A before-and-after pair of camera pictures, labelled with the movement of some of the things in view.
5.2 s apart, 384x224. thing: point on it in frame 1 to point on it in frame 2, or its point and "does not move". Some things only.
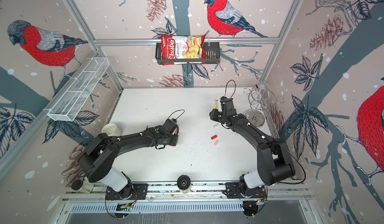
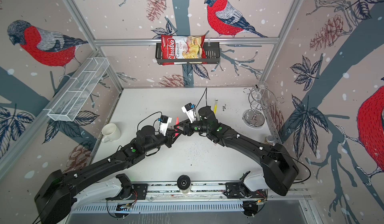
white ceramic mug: [111, 130] does not move
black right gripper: [214, 112] to [187, 126]
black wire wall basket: [212, 56] does not move
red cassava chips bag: [182, 47] does not move
